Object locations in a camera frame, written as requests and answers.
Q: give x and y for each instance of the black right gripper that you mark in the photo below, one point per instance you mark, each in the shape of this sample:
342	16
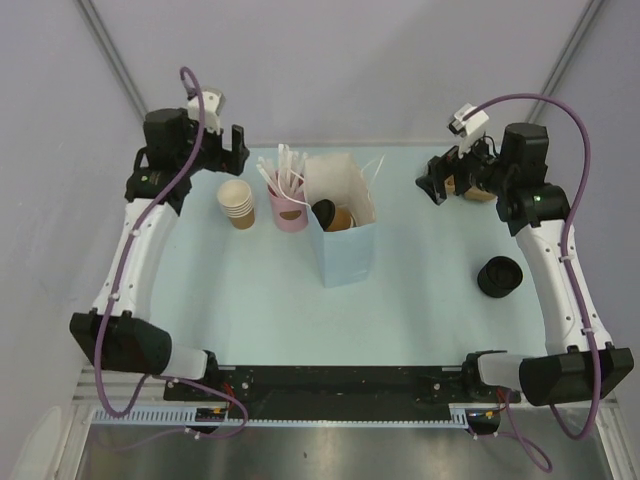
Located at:
450	163

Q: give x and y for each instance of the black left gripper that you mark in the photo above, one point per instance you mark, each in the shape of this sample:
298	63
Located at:
228	161

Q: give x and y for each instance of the black plastic cup lid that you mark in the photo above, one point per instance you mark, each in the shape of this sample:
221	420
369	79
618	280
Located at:
325	213

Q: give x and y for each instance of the white and blue paper bag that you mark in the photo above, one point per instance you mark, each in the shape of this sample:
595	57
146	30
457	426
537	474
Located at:
343	257

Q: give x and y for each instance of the single brown paper cup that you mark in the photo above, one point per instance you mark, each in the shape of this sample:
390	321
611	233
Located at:
342	220

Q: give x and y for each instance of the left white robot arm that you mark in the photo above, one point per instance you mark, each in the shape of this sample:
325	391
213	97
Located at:
117	334

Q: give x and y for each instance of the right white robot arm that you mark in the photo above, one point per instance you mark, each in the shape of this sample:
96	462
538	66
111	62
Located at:
581	361

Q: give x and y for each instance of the stack of brown paper cups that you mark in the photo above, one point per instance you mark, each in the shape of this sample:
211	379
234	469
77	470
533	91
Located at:
236	201

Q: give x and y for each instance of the bundle of wrapped white straws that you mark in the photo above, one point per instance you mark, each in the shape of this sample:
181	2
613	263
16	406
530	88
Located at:
285	176

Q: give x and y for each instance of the pink straw holder cup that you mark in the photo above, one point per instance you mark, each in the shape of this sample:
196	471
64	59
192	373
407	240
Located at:
289	216

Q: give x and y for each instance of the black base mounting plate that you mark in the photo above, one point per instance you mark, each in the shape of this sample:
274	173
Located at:
354	393

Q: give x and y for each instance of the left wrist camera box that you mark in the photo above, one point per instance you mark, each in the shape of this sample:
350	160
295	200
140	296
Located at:
213	102

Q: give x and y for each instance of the aluminium frame rail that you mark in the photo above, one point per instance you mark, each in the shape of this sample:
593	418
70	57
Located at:
220	404

